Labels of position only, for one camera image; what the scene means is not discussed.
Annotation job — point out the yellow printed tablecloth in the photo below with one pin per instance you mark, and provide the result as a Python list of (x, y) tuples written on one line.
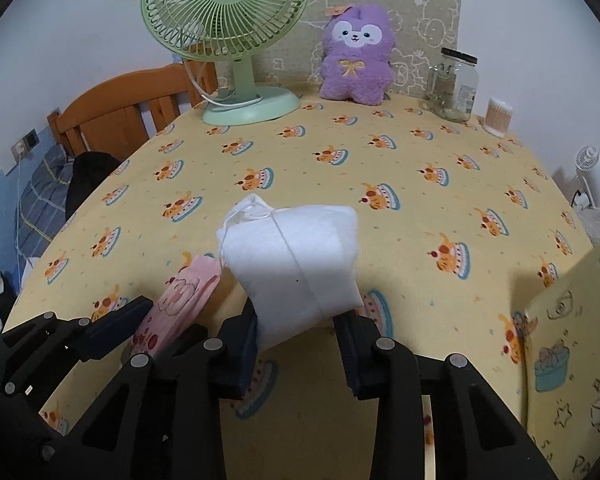
[(330, 160)]

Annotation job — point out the yellow patterned storage box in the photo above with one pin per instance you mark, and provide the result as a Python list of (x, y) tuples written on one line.
[(575, 370)]

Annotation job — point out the black garment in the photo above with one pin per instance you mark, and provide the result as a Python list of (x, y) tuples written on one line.
[(87, 180)]

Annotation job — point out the glass jar with black lid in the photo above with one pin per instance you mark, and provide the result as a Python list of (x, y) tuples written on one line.
[(452, 87)]

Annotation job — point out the white standing fan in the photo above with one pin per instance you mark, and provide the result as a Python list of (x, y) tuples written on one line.
[(597, 185)]

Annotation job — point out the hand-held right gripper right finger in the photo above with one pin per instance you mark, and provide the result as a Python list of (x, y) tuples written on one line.
[(354, 360)]

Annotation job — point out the green desk fan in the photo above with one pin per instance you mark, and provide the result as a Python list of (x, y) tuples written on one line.
[(225, 0)]

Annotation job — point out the wall outlet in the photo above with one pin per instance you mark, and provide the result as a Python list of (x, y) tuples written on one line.
[(25, 141)]

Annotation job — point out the green patterned board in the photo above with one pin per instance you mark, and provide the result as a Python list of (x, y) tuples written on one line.
[(420, 20)]

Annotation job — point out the wooden chair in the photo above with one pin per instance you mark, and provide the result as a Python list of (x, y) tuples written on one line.
[(115, 105)]

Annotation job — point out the purple plush toy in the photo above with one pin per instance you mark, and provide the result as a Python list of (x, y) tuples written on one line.
[(355, 65)]

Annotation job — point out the cotton swab container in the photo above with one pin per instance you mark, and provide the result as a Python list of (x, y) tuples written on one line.
[(497, 119)]

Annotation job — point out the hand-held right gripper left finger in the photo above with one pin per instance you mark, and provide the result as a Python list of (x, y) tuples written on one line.
[(240, 360)]

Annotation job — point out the pink printed packet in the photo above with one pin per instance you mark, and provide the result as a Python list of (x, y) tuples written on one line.
[(180, 300)]

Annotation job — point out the blue plaid bedding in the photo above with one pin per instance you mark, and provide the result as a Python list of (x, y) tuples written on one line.
[(42, 200)]

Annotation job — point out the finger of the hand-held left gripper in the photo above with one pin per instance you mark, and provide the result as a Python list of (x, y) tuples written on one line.
[(115, 330)]

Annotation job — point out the white cloth bundle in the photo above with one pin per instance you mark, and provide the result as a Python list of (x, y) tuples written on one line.
[(300, 260)]

